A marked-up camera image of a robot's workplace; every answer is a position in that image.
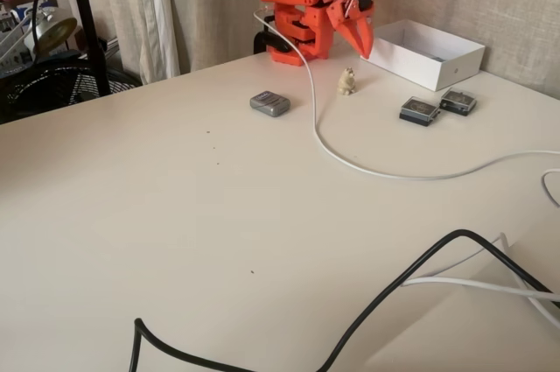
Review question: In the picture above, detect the black table clamp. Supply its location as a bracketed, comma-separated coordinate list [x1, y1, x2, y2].
[252, 17, 291, 56]

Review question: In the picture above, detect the white cardboard bin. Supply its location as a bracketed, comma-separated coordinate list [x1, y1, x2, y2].
[365, 18, 487, 93]

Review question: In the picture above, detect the thin white cable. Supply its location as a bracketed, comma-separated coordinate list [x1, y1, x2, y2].
[252, 6, 560, 209]

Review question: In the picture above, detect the grey metal tin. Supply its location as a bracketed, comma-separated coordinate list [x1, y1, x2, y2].
[249, 89, 292, 120]

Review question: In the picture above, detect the silver desk lamp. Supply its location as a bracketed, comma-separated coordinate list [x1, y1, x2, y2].
[24, 6, 81, 56]

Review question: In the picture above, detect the black pole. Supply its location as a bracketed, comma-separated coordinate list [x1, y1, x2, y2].
[64, 0, 113, 97]

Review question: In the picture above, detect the beige animal figurine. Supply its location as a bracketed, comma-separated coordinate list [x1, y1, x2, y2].
[339, 66, 360, 98]

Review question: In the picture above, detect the thick black cable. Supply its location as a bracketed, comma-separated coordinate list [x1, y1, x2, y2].
[129, 229, 560, 372]

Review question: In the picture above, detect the black fan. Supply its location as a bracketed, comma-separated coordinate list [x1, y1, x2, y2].
[0, 56, 144, 126]

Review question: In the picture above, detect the white wire basket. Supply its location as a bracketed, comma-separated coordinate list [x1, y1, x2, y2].
[0, 8, 34, 67]

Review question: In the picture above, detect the beige linen curtain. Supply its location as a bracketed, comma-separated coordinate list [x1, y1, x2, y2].
[21, 0, 560, 100]

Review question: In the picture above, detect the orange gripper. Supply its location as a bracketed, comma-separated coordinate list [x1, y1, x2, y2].
[325, 0, 376, 58]

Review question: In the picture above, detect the small black clear-lid case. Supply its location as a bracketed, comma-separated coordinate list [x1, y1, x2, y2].
[438, 87, 478, 117]
[398, 95, 441, 129]

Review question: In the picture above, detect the thick white cable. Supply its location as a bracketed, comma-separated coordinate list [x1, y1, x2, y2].
[400, 231, 560, 332]

